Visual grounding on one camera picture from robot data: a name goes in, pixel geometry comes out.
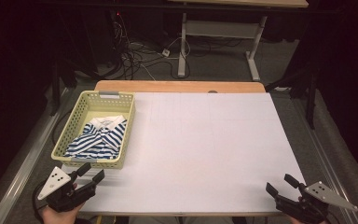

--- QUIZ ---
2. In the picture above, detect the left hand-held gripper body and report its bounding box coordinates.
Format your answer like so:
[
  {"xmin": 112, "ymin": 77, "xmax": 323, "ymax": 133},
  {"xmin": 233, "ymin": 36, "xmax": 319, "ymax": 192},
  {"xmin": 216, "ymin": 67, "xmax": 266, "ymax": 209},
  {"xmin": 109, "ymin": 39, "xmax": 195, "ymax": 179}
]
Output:
[{"xmin": 36, "ymin": 166, "xmax": 98, "ymax": 213}]

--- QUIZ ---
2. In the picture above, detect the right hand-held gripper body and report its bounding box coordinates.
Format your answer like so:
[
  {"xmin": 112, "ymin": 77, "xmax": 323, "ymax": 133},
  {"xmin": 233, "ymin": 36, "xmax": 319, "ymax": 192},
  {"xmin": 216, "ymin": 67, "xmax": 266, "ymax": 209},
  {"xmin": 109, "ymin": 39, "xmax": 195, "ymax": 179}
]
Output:
[{"xmin": 274, "ymin": 180, "xmax": 358, "ymax": 224}]

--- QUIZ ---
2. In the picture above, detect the blue white striped baby romper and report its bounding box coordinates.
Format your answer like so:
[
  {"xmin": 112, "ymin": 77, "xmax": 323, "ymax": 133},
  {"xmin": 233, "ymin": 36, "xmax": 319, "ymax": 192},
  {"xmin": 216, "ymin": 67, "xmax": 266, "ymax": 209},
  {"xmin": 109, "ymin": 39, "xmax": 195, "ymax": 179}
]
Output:
[{"xmin": 63, "ymin": 115, "xmax": 129, "ymax": 161}]

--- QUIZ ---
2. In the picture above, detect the yellow plastic basket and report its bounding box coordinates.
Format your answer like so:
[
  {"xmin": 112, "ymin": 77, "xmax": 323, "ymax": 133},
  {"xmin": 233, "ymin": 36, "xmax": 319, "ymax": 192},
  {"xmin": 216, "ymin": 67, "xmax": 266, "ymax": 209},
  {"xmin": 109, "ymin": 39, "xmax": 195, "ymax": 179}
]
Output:
[{"xmin": 50, "ymin": 90, "xmax": 137, "ymax": 171}]

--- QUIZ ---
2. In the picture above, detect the person's left hand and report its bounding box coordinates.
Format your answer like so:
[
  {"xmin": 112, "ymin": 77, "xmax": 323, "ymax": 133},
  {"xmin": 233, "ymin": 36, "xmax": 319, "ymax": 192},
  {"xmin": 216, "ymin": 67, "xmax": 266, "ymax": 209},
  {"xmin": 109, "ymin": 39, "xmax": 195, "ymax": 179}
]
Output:
[{"xmin": 41, "ymin": 203, "xmax": 86, "ymax": 224}]

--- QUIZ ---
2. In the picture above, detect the black metal stand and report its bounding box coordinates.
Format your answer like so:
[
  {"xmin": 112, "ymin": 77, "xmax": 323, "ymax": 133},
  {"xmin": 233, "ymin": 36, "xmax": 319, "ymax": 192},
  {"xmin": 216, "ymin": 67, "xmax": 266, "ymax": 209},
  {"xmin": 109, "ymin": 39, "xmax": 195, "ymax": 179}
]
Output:
[
  {"xmin": 265, "ymin": 66, "xmax": 321, "ymax": 131},
  {"xmin": 48, "ymin": 59, "xmax": 79, "ymax": 117}
]

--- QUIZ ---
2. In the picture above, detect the white metal desk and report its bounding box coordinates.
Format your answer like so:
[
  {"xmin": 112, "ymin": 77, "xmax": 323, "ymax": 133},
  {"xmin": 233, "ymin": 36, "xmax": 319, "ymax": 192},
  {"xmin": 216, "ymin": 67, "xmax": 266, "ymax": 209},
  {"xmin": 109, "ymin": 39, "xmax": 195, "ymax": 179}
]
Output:
[{"xmin": 167, "ymin": 0, "xmax": 310, "ymax": 82}]

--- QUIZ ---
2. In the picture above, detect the metal floor rail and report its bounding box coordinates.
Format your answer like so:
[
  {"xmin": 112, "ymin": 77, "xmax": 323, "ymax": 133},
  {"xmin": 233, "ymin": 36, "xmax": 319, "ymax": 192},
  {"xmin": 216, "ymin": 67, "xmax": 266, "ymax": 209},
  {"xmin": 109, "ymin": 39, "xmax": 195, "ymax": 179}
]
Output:
[
  {"xmin": 292, "ymin": 92, "xmax": 358, "ymax": 224},
  {"xmin": 0, "ymin": 87, "xmax": 73, "ymax": 224}
]

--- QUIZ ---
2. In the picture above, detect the tangle of floor cables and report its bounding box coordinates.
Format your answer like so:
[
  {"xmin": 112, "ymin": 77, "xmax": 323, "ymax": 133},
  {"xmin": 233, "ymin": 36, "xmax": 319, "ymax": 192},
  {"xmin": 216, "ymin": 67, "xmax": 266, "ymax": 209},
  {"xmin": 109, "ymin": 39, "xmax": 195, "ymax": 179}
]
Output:
[{"xmin": 110, "ymin": 12, "xmax": 194, "ymax": 81}]

